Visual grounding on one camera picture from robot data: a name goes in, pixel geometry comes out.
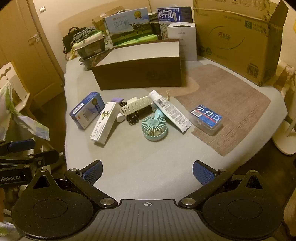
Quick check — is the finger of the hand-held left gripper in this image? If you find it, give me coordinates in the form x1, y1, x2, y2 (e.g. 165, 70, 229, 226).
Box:
0, 139, 36, 151
0, 149, 60, 168

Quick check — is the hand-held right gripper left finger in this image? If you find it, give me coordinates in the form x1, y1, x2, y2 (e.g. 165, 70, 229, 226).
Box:
26, 160, 117, 209

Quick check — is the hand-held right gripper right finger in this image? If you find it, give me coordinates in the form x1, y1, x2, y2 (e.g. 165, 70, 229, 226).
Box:
179, 160, 270, 209

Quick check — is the black cable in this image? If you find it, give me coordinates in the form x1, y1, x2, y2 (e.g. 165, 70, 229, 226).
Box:
126, 105, 153, 126

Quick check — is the mint handheld fan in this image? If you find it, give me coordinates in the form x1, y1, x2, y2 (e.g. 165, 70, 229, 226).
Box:
142, 109, 168, 141

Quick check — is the cream hair claw clip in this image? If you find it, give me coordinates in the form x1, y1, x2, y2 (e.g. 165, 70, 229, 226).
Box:
119, 96, 154, 116

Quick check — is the brown cardboard box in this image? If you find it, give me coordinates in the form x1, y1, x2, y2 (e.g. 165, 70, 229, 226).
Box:
91, 39, 182, 91

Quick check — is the printed cloth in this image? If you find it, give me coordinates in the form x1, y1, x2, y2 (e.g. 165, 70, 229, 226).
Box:
0, 81, 50, 141

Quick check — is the long white green-print box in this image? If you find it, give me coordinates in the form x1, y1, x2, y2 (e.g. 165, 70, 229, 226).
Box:
90, 101, 117, 145

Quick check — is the clear plastic box blue label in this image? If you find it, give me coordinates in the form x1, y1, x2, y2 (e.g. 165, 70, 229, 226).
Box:
190, 104, 223, 136

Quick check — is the blue medicine box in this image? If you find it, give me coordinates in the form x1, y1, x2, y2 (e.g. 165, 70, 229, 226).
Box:
69, 91, 105, 130

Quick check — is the white barcode tube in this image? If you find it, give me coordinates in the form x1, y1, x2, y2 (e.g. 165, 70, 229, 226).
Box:
148, 90, 192, 133

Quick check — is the white stand base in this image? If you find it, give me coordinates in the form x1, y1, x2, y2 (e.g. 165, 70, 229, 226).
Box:
272, 113, 296, 156

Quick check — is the wooden door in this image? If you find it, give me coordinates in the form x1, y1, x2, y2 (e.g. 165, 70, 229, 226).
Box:
0, 0, 65, 107

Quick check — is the yellow patterned bag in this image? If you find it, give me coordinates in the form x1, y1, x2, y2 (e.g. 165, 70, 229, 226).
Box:
69, 43, 80, 61

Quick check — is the black food tray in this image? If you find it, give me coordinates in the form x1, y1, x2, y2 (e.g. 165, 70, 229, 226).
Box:
75, 30, 108, 58
80, 50, 114, 70

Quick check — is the black bag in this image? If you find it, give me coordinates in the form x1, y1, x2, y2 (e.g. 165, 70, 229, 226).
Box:
62, 27, 87, 54

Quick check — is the white paper box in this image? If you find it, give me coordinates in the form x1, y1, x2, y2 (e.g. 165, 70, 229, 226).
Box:
167, 22, 197, 62

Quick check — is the large tan cardboard carton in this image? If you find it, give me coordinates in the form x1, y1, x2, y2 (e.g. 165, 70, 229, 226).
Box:
193, 0, 289, 87

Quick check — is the green packet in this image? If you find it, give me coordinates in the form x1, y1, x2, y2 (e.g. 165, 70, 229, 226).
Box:
120, 34, 160, 45

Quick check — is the small brown cardboard carton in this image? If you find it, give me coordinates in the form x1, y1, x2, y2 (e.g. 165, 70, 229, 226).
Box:
92, 6, 125, 30

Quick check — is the green landscape milk case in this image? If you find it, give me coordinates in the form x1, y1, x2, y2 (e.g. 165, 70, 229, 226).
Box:
103, 7, 153, 45

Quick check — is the blue milk case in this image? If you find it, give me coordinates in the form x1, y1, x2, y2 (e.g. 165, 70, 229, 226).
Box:
157, 6, 193, 40

